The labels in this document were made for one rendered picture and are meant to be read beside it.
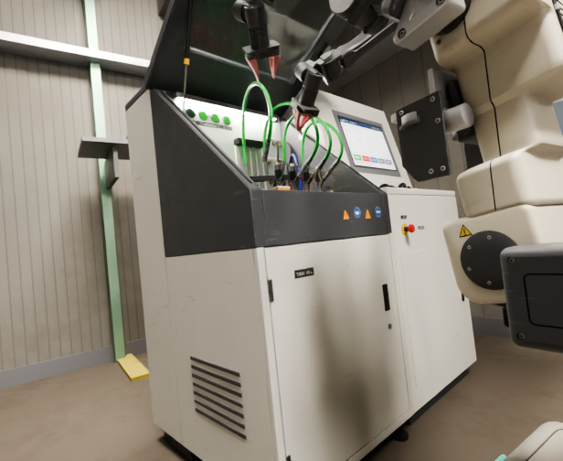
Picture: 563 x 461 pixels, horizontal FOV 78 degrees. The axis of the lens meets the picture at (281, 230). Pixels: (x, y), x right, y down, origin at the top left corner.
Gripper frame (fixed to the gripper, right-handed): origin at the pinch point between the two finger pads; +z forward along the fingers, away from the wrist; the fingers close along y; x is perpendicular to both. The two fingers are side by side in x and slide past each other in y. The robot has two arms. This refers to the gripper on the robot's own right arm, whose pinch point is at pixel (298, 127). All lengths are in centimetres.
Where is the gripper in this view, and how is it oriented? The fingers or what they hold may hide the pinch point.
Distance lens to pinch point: 132.6
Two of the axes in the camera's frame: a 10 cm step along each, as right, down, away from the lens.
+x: -8.8, 0.8, -4.7
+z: -2.6, 7.6, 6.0
